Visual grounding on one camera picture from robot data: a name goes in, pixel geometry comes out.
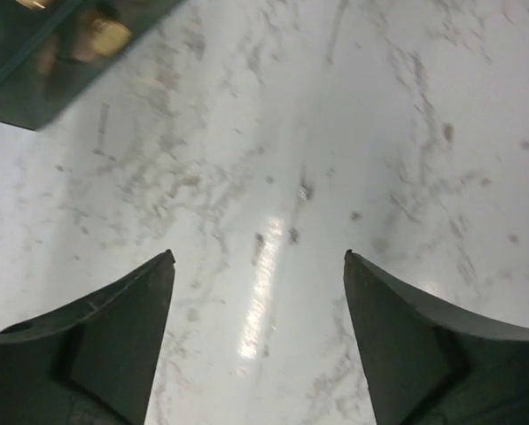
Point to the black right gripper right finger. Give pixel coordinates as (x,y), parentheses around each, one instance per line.
(427,361)

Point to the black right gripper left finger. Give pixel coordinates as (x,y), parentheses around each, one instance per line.
(92,361)

